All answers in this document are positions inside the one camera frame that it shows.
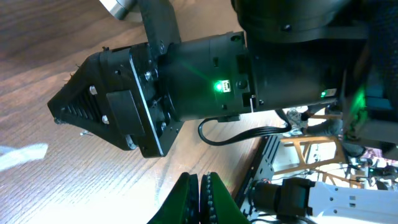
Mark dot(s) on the wooden frame in background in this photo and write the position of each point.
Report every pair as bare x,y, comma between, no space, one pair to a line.
322,155

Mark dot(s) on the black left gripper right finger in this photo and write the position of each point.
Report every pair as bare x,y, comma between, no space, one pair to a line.
217,204

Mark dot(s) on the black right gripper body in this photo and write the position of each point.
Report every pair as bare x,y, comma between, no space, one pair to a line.
146,99

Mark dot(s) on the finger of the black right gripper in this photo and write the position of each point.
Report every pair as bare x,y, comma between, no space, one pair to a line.
82,101

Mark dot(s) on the black mounting rail base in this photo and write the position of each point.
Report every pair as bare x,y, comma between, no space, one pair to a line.
258,174

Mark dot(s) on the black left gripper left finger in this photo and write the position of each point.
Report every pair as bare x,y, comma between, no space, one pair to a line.
182,203

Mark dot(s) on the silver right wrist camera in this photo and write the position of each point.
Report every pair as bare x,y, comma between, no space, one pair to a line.
119,8

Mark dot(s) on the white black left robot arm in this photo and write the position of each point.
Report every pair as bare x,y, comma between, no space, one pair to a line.
296,200

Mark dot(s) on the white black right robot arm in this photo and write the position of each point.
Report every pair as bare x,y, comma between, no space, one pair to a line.
288,53

